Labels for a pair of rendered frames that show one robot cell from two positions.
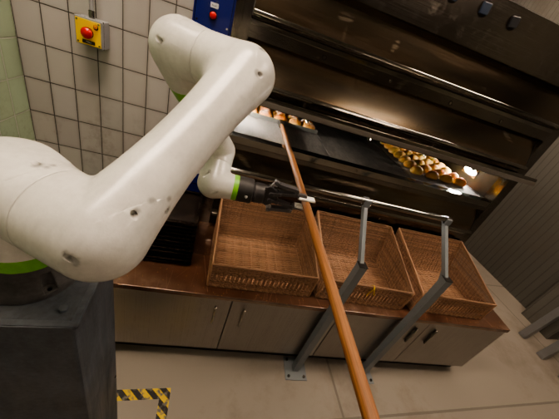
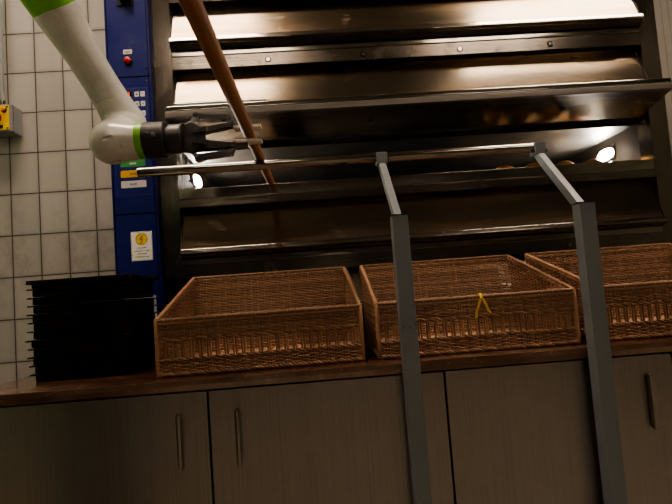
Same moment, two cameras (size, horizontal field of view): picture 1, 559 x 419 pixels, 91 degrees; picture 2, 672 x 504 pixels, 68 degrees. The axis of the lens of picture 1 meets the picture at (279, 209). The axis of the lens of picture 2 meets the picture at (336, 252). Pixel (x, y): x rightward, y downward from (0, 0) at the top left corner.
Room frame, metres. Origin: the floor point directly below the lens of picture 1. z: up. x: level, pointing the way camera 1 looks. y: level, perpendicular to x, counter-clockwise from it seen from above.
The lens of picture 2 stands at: (-0.26, -0.58, 0.79)
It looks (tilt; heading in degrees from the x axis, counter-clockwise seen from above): 4 degrees up; 14
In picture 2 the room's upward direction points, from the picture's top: 4 degrees counter-clockwise
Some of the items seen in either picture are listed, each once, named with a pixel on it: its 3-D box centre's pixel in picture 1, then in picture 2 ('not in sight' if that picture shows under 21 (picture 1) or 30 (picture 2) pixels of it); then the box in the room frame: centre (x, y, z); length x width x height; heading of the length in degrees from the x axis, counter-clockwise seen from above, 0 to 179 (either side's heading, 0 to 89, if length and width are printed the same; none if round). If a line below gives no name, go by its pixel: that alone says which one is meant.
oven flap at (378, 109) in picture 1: (408, 113); (412, 81); (1.62, -0.47, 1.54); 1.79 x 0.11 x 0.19; 106
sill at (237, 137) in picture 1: (373, 173); (420, 180); (1.65, -0.46, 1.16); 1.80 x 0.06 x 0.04; 106
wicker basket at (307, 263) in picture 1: (264, 242); (266, 312); (1.20, 0.02, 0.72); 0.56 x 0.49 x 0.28; 107
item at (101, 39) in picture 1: (92, 32); (2, 121); (1.16, 0.96, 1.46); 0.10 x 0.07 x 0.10; 106
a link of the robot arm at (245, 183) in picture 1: (245, 189); (158, 140); (0.86, 0.14, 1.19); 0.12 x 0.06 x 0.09; 16
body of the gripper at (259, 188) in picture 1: (264, 194); (187, 138); (0.88, 0.07, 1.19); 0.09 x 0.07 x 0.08; 106
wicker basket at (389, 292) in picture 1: (357, 258); (453, 298); (1.37, -0.55, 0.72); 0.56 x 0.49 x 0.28; 105
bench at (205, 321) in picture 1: (314, 302); (429, 441); (1.32, -0.44, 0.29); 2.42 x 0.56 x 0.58; 106
